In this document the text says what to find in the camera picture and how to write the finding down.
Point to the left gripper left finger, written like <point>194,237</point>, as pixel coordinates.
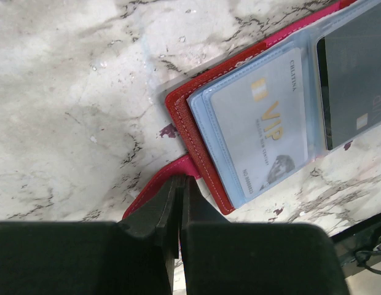
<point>133,256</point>

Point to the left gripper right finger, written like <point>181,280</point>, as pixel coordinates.
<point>223,257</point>

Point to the black VIP credit card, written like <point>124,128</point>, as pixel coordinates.
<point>349,64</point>

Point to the card tray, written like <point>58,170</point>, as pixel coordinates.
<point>261,115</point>

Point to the red leather card holder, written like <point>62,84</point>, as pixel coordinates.
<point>207,157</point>

